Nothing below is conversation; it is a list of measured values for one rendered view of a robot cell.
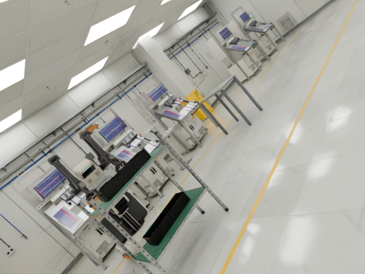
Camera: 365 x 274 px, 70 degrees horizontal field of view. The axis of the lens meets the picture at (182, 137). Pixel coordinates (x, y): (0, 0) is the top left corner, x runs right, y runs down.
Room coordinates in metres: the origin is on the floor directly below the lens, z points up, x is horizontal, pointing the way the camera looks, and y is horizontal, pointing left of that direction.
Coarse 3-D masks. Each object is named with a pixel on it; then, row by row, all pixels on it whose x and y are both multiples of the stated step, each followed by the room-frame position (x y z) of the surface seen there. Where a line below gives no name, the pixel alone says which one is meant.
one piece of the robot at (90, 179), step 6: (96, 168) 3.17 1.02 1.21; (102, 168) 3.20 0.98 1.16; (90, 174) 3.11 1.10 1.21; (96, 174) 3.15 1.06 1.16; (102, 174) 3.17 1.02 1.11; (84, 180) 3.05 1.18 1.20; (90, 180) 3.08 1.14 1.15; (96, 180) 3.12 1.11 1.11; (90, 186) 3.06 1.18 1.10; (102, 186) 3.11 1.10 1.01; (120, 198) 3.11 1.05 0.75; (126, 198) 3.15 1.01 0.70; (114, 210) 3.04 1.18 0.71
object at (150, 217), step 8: (152, 216) 3.24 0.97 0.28; (144, 224) 3.22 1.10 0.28; (136, 232) 3.19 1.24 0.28; (144, 232) 3.04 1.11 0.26; (128, 240) 3.17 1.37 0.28; (136, 240) 2.98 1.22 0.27; (144, 240) 2.99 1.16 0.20; (120, 248) 3.23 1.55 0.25; (128, 248) 2.98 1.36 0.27; (136, 248) 2.92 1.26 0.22; (128, 256) 3.16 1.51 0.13
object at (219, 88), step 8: (216, 88) 4.73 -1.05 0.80; (208, 96) 4.63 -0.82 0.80; (216, 96) 5.03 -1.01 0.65; (224, 96) 4.27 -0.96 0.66; (248, 96) 4.46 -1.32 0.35; (200, 104) 4.83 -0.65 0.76; (224, 104) 5.02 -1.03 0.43; (232, 104) 4.25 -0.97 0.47; (256, 104) 4.44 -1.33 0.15; (208, 112) 4.82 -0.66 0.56; (240, 112) 4.24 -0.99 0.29; (216, 120) 4.83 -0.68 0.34; (248, 120) 4.25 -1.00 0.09
